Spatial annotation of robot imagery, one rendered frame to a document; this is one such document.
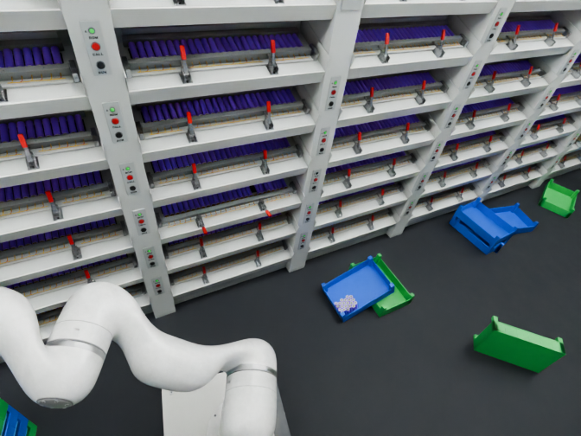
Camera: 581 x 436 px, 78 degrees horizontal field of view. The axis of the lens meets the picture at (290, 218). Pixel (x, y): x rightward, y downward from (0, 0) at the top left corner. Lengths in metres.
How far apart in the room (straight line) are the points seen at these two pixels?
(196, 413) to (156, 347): 0.55
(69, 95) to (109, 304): 0.55
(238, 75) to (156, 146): 0.33
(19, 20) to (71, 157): 0.36
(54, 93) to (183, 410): 0.96
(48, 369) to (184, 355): 0.23
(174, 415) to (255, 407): 0.48
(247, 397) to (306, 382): 0.84
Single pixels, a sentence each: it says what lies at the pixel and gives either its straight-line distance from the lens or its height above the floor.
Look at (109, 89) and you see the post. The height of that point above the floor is 1.11.
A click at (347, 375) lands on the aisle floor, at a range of 1.74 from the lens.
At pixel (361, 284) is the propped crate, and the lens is 1.92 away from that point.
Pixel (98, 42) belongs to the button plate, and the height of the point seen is 1.22.
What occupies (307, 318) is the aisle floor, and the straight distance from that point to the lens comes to 1.83.
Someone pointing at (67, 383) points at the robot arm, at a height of 0.95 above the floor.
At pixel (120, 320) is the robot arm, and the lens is 0.78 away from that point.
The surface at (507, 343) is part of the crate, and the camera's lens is 1.98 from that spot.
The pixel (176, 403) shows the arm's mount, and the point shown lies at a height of 0.34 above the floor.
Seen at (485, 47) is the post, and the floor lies 1.13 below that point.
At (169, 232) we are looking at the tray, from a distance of 1.44.
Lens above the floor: 1.57
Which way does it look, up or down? 45 degrees down
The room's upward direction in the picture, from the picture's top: 9 degrees clockwise
